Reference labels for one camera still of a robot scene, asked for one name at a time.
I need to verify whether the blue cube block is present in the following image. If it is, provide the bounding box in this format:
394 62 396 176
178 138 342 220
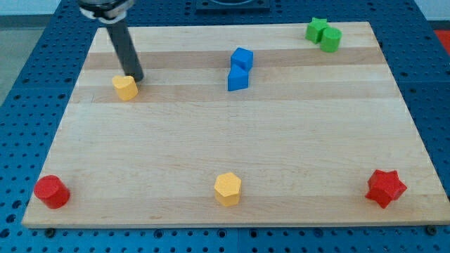
231 47 254 72

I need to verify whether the green star block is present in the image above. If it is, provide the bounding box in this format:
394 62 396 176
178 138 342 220
305 18 329 44

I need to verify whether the red object at edge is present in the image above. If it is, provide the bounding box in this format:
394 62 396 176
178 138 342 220
434 30 450 54

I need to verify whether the wooden board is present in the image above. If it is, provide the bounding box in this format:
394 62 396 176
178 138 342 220
22 22 449 228

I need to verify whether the green cylinder block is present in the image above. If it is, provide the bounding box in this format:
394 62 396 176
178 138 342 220
320 27 342 53

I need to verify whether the red cylinder block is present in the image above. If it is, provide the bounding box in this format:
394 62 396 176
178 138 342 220
34 175 70 209

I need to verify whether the yellow hexagon block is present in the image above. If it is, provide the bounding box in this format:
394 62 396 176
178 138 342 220
214 172 242 207

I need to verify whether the red star block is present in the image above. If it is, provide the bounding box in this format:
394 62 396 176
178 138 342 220
365 169 407 209

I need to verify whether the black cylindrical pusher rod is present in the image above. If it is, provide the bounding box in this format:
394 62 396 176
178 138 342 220
106 18 144 82

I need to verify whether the blue triangle block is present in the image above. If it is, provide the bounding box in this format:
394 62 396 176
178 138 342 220
227 65 249 91

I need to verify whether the yellow heart block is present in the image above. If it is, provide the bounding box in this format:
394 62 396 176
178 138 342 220
112 75 139 100

